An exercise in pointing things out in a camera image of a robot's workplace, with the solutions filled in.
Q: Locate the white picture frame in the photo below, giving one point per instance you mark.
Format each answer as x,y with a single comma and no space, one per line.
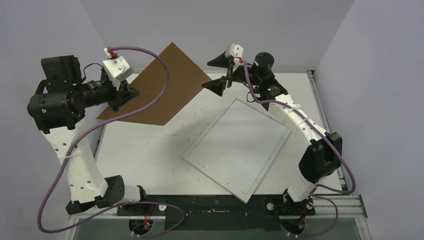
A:
215,175

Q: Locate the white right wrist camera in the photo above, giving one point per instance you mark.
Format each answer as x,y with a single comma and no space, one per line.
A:
234,53

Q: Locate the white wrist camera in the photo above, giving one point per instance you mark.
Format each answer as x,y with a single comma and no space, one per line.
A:
234,53
117,68

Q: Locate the aluminium front rail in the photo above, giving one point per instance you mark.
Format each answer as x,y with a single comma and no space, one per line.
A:
348,206

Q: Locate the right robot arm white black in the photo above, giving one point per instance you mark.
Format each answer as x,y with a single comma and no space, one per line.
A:
322,156

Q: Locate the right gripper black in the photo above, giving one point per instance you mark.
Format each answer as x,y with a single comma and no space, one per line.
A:
228,75

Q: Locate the white brown backing board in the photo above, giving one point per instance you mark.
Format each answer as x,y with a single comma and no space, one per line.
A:
168,96

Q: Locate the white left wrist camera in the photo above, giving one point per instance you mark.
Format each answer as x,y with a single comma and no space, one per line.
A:
117,68

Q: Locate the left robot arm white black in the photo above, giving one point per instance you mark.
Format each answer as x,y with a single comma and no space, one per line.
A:
58,108

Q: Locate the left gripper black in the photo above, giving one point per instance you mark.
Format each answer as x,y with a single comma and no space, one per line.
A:
122,96

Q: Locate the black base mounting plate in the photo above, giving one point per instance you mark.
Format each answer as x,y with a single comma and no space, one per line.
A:
159,206

